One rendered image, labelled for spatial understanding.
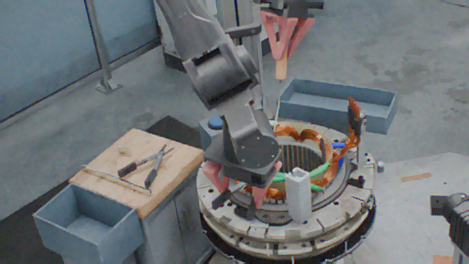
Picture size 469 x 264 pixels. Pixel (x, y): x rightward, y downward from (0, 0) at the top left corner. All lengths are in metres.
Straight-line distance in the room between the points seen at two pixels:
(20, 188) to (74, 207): 1.88
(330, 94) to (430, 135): 1.70
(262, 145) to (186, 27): 0.18
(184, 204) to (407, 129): 2.01
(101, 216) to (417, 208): 0.74
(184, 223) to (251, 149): 0.54
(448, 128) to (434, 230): 1.72
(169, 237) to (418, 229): 0.57
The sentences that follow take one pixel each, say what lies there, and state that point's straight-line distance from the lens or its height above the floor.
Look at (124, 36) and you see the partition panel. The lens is 3.76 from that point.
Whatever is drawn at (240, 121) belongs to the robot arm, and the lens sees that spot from 0.83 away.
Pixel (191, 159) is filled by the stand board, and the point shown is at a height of 1.07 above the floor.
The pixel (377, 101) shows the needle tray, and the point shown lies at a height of 1.03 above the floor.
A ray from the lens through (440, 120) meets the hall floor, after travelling 3.28.
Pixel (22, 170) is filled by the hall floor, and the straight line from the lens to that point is 3.32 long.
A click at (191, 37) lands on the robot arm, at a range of 0.84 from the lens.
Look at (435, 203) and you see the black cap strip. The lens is 1.57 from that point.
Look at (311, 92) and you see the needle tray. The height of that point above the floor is 1.03.
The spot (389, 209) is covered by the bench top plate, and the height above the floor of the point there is 0.78.
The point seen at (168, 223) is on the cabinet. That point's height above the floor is 0.97.
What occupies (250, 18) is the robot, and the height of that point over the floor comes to 1.19.
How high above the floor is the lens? 1.83
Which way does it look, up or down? 34 degrees down
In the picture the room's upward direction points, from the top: 7 degrees counter-clockwise
